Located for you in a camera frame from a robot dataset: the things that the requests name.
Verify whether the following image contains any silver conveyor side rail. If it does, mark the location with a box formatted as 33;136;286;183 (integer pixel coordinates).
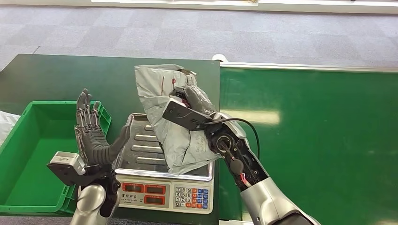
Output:
220;61;398;73

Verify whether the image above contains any electronic scale with steel tray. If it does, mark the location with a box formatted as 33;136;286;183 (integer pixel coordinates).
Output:
112;113;215;215

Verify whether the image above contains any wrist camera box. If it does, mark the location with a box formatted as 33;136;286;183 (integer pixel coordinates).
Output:
162;98;215;132
46;151;91;186

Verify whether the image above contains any grey plastic mailer package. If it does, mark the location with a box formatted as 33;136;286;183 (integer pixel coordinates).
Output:
134;64;222;175

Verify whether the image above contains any green conveyor belt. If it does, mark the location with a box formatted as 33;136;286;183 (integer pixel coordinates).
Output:
218;67;398;225

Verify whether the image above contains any white conveyor roller end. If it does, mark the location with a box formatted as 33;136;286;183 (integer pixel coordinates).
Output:
212;53;230;63

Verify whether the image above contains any white plastic bag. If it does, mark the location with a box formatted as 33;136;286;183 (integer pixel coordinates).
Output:
0;111;21;147

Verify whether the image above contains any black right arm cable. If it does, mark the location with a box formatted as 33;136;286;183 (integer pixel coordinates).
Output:
203;117;260;159

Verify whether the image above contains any green plastic crate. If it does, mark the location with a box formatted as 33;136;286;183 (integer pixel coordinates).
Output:
0;100;112;215

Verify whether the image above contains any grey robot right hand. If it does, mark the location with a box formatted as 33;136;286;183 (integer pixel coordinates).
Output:
169;85;217;116

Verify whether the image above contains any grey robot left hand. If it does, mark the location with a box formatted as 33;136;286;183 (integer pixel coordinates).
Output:
74;88;131;167

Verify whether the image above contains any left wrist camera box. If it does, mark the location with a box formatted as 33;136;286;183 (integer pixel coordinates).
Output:
46;151;91;186

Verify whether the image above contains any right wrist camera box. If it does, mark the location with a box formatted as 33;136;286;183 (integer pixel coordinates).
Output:
162;98;215;132

